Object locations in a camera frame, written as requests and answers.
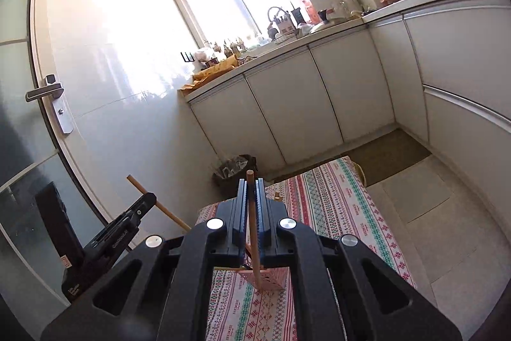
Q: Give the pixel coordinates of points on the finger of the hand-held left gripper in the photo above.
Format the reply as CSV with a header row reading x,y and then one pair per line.
x,y
127,223

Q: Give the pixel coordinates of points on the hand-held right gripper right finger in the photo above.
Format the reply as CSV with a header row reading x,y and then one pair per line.
x,y
263,221

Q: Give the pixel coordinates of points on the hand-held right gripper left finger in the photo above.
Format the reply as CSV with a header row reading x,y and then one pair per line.
x,y
239,221

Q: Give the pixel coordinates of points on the wooden chopstick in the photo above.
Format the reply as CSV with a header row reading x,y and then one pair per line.
x,y
227,268
167,215
251,213

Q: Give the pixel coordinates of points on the pink plastic basket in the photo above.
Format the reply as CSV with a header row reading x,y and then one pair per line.
x,y
275,279

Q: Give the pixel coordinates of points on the dark trash bin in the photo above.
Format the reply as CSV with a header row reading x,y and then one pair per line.
x,y
235,173

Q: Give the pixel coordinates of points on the patterned striped tablecloth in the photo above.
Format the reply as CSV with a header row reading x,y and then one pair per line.
x,y
339,205

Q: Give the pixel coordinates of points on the glass panel door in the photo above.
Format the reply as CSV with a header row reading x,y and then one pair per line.
x,y
16,117

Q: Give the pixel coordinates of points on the white base cabinets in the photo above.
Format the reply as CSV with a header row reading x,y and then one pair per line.
x,y
287,105

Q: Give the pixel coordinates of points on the brown floor mat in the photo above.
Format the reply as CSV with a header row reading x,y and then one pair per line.
x,y
391,157

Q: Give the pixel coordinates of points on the yellow paper bag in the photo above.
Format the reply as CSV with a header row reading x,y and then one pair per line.
x,y
215,73

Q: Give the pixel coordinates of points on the row of small figurines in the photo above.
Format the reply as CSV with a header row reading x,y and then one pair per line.
x,y
227,47

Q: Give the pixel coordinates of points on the black knife block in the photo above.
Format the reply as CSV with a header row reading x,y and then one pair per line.
x,y
297,16

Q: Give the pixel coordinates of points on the steel pot lid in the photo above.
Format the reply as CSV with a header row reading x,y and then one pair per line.
x,y
327,23

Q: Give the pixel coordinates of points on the orange bottle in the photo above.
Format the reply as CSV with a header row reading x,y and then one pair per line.
x,y
310,11

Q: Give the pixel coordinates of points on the white kettle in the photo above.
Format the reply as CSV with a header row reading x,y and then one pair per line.
x,y
349,3

